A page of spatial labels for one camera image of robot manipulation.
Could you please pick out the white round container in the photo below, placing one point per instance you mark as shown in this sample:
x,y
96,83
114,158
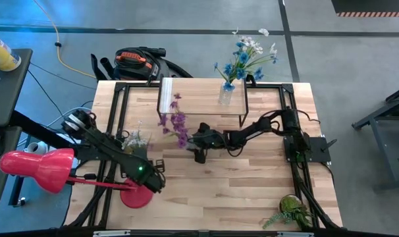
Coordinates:
x,y
36,148

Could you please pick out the red desk lamp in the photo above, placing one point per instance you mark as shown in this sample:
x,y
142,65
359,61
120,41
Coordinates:
x,y
38,168

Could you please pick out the black side table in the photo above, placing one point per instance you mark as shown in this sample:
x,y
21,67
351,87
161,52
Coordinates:
x,y
8,85

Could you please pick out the black and orange vacuum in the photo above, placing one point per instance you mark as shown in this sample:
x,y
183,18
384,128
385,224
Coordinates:
x,y
137,64

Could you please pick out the orange striped hazard tape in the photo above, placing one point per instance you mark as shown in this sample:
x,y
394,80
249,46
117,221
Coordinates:
x,y
374,14

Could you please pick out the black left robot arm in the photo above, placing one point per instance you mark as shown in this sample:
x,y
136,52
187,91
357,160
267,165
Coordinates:
x,y
104,145

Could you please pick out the yellow wipes canister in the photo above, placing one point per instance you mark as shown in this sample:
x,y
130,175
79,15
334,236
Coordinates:
x,y
2,54

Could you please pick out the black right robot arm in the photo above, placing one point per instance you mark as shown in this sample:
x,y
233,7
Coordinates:
x,y
249,133

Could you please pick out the purple artificial flower bunch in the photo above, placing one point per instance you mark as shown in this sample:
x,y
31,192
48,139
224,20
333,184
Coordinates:
x,y
179,126

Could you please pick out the diamond-pattern glass vase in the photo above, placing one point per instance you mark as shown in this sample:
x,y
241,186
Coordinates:
x,y
226,96

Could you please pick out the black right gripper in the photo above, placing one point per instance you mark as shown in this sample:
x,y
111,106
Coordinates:
x,y
211,140

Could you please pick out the white artificial flower bunch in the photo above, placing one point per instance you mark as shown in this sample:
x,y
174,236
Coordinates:
x,y
252,42

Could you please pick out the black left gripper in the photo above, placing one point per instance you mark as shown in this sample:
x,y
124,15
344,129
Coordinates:
x,y
150,177

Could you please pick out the green potted succulent plant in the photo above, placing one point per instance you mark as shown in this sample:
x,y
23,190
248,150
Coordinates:
x,y
291,207

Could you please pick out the black metal stand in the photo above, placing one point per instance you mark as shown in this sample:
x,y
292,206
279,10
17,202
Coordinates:
x,y
384,131

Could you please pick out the blue artificial flower bunch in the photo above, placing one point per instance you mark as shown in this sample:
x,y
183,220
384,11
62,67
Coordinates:
x,y
240,70

